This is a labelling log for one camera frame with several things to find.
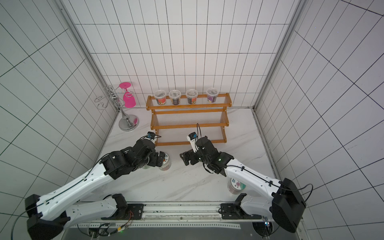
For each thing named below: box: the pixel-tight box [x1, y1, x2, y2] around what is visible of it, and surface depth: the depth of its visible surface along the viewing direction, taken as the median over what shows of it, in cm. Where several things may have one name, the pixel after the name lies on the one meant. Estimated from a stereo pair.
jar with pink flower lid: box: [228, 178, 247, 195], surface depth 76 cm
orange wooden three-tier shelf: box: [146, 92, 232, 147], surface depth 85 cm
